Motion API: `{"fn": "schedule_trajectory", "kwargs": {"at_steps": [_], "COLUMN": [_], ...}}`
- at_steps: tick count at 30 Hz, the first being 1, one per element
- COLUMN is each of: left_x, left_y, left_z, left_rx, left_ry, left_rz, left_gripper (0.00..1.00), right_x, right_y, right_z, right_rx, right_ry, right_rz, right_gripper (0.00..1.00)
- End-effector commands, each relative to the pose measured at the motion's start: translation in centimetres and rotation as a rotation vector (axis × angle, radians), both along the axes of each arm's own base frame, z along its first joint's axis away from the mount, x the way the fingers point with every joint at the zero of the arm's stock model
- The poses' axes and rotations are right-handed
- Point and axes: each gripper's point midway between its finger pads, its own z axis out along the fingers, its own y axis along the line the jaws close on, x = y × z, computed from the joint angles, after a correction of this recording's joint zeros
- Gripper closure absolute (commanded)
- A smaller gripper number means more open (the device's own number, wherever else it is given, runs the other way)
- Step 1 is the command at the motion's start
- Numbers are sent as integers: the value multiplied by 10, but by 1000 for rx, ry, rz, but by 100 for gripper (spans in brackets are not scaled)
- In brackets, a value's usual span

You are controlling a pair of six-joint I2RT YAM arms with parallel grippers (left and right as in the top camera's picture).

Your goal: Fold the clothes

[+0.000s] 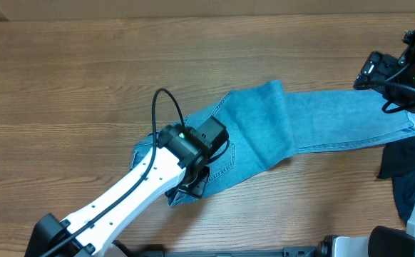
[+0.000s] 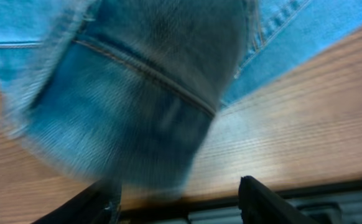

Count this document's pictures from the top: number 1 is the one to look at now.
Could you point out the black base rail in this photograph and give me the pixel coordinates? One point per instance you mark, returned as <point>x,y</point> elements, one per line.
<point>159,251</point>

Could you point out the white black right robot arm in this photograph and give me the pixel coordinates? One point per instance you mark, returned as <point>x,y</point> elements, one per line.
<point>382,241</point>

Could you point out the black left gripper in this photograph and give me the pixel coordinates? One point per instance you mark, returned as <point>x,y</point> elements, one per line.
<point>195,184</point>

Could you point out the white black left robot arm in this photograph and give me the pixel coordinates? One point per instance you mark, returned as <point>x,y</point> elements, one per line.
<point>177,162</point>

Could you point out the blue denim jeans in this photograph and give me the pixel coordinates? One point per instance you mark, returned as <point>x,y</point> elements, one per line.
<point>267,124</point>

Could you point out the black garment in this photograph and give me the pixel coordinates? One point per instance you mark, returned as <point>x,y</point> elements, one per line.
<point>398,164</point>

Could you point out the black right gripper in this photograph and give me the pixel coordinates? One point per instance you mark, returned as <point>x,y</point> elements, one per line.
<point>377,71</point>

